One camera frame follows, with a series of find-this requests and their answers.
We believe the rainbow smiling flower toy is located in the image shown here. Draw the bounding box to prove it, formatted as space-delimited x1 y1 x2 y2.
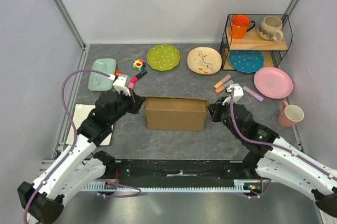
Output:
133 59 146 71

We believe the white square plate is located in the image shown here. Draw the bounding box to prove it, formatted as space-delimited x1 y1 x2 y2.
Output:
65 104 112 146

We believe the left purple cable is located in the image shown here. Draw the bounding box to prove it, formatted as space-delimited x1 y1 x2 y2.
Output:
23 69 143 223

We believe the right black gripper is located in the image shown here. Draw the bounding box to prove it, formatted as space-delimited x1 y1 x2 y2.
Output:
205 96 241 139

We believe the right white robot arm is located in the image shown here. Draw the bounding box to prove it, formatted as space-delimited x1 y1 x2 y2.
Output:
207 97 336 217

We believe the cream bird pattern plate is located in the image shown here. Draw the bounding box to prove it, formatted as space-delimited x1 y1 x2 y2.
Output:
187 47 222 75

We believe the light teal rectangular tray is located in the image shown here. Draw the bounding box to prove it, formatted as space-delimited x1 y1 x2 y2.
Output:
88 59 116 92

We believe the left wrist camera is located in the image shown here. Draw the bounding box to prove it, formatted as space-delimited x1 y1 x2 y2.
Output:
108 74 131 96

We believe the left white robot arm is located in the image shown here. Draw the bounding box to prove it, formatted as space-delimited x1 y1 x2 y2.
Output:
17 90 146 223

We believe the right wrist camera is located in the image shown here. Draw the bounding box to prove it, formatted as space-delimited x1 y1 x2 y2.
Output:
222 84 244 105

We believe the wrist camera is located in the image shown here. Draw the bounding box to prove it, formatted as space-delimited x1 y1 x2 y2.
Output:
108 74 131 96
222 84 244 105

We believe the beige ceramic mug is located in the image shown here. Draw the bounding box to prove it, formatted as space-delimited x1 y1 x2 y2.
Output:
259 16 284 42

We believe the purple highlighter pen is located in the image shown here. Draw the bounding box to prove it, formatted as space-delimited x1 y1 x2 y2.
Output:
242 86 264 102

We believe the brown cardboard box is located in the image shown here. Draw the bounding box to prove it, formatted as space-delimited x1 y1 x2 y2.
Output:
144 96 209 131

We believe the pink round plate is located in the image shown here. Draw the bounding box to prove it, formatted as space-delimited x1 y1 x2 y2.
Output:
253 67 293 99

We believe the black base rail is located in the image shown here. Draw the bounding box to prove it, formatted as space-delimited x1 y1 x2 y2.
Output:
92 151 271 197

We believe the green polka dot plate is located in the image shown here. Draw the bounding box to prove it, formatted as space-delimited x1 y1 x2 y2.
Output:
146 44 181 72

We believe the black wire wooden shelf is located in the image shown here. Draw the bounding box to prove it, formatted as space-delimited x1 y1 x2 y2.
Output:
219 14 293 70

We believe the blue polka dot plate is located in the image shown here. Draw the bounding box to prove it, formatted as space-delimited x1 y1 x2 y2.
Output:
229 51 264 73

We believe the pink mug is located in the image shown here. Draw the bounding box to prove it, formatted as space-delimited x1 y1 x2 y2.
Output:
278 101 304 128

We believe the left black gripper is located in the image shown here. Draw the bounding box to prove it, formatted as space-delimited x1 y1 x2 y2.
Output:
108 87 146 125

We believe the orange mug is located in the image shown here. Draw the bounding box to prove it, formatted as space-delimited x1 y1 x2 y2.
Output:
229 14 255 39

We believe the pink black highlighter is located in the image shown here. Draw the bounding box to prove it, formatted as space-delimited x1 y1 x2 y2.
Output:
131 70 147 83

